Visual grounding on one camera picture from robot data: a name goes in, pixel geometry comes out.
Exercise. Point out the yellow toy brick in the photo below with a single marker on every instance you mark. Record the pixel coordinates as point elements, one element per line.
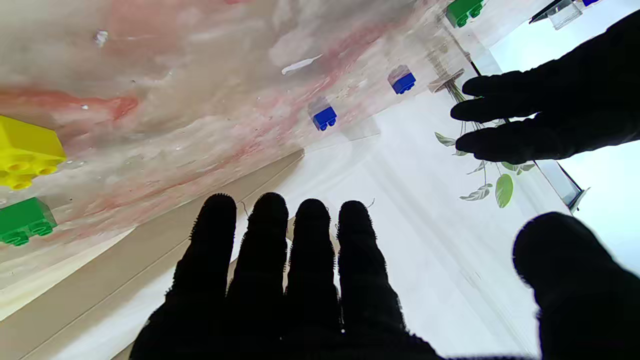
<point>25,145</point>

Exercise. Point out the green toy brick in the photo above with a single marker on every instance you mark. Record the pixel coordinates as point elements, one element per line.
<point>25,220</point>
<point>462,10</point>

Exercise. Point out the blue toy brick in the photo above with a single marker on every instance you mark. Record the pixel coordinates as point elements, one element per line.
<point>404,82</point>
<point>325,117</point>

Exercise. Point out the broad-leaf potted plant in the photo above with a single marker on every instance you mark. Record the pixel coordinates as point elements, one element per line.
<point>504,190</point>

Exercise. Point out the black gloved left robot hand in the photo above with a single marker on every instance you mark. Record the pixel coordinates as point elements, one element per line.
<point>575,100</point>

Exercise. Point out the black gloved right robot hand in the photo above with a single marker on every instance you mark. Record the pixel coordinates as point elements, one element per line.
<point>300,300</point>

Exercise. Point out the white paper scrap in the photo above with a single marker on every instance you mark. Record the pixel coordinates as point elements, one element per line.
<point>300,65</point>
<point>101,37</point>

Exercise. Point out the beige plant pot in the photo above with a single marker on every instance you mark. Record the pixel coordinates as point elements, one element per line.
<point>445,81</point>

